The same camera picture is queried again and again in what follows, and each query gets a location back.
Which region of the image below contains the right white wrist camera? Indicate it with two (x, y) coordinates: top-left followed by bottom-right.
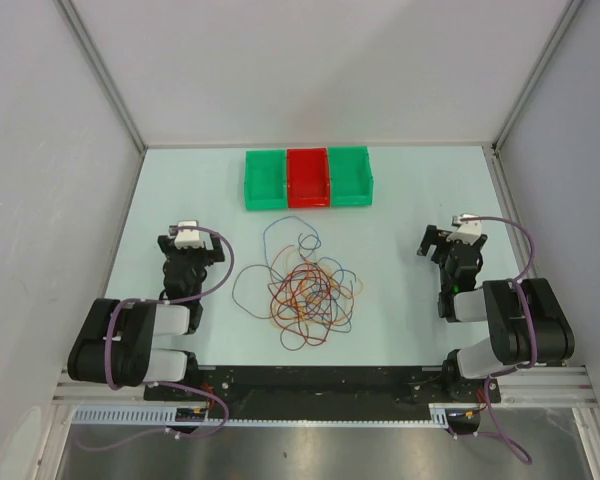
(447, 214), (482, 245)

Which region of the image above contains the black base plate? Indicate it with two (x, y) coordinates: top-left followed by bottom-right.
(143, 364), (502, 422)

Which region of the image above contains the right green bin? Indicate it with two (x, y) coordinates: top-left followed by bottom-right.
(327, 146), (374, 207)

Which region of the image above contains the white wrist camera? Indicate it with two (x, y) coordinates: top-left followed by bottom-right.
(169, 220), (204, 249)
(447, 214), (482, 245)

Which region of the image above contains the grey slotted cable duct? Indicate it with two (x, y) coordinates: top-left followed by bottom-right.
(73, 405), (448, 429)

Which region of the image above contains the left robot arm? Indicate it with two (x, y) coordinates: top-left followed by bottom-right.
(67, 229), (225, 400)

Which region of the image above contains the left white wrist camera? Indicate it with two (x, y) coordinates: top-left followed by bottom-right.
(169, 220), (204, 249)

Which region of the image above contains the left green bin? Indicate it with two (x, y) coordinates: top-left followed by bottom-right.
(243, 150), (288, 211)

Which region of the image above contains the green bin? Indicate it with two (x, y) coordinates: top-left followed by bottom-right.
(327, 146), (374, 207)
(243, 150), (288, 211)

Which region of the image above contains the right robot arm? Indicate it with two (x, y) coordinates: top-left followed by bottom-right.
(417, 215), (575, 401)

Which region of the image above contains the red bin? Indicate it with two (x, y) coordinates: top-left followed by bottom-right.
(287, 148), (331, 209)

